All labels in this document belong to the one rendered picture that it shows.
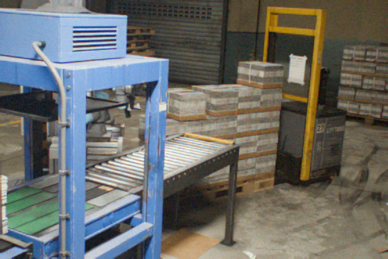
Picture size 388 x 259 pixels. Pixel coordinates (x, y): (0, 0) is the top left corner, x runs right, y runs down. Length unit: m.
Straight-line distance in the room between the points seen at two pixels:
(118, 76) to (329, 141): 3.88
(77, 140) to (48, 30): 0.49
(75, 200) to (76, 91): 0.45
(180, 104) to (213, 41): 7.67
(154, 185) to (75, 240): 0.59
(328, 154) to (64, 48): 4.10
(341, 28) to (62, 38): 9.18
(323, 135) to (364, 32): 5.43
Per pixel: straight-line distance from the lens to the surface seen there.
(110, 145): 4.10
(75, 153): 2.17
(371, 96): 9.39
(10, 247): 2.39
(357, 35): 11.04
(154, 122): 2.63
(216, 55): 12.12
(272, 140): 5.43
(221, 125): 4.91
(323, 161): 5.89
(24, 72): 2.29
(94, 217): 2.62
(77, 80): 2.12
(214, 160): 3.67
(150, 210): 2.77
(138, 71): 2.43
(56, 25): 2.30
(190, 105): 4.60
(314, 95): 5.47
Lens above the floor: 1.81
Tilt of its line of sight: 13 degrees down
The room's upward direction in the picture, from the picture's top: 3 degrees clockwise
